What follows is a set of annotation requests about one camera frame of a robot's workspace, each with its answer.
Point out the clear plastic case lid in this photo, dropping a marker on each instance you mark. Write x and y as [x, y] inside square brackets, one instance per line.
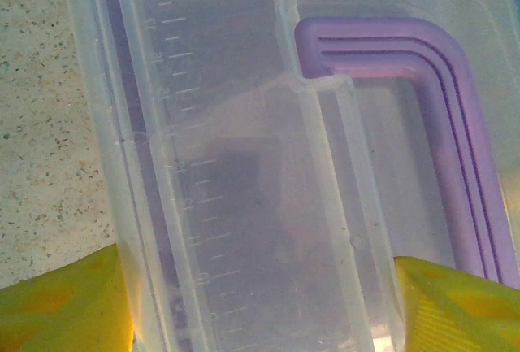
[243, 124]

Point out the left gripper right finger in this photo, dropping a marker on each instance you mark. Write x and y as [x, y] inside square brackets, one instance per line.
[467, 319]

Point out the purple plastic case base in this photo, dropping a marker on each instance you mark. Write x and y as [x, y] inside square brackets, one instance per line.
[459, 104]

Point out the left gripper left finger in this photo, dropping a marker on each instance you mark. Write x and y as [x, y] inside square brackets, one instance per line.
[53, 319]

